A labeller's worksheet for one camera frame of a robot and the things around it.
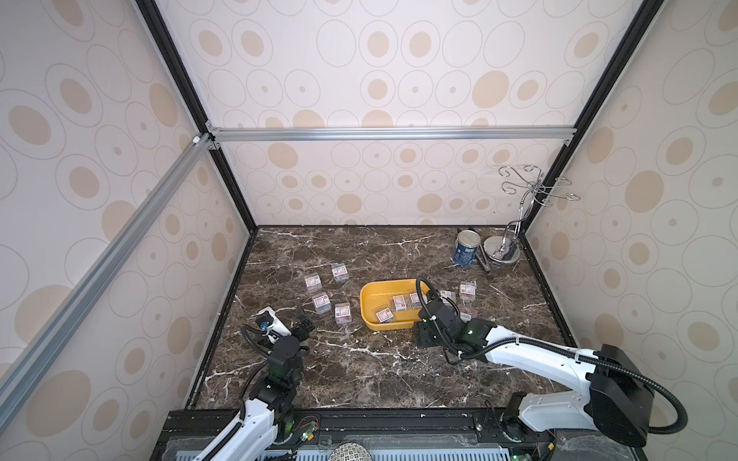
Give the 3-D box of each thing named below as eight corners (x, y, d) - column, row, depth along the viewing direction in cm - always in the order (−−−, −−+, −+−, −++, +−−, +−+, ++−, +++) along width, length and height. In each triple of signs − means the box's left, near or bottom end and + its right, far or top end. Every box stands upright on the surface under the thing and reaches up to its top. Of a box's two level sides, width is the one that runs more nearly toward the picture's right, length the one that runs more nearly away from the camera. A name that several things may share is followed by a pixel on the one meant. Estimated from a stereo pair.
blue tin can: (454, 265, 109) (460, 247, 101) (450, 248, 115) (456, 230, 107) (475, 265, 109) (483, 247, 101) (470, 248, 115) (477, 230, 107)
